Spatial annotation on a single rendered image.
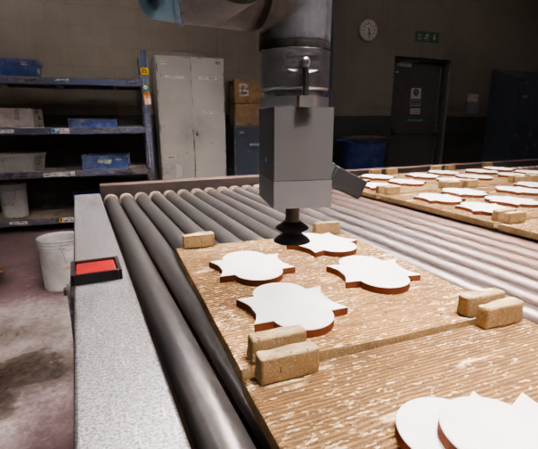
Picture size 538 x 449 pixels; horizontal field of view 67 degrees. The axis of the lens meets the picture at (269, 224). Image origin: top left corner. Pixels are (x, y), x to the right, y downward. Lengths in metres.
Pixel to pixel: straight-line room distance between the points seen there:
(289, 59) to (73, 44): 5.30
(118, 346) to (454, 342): 0.37
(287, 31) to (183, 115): 4.69
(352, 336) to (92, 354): 0.29
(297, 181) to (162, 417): 0.25
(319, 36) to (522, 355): 0.38
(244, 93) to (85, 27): 1.97
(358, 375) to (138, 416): 0.20
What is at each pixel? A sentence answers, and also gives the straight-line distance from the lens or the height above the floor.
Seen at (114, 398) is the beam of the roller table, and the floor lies 0.91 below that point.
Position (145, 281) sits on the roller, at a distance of 0.68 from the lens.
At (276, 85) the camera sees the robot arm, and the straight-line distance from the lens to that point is 0.44.
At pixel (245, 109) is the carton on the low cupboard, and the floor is 1.32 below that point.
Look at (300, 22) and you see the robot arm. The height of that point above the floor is 1.25.
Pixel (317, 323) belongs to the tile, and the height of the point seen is 0.95.
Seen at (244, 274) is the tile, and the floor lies 0.95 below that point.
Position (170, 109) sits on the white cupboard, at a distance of 5.09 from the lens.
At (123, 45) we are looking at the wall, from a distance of 5.67.
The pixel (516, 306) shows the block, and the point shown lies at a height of 0.96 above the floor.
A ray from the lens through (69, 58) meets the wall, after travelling 5.67.
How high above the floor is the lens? 1.16
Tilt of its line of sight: 14 degrees down
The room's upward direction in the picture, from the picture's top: straight up
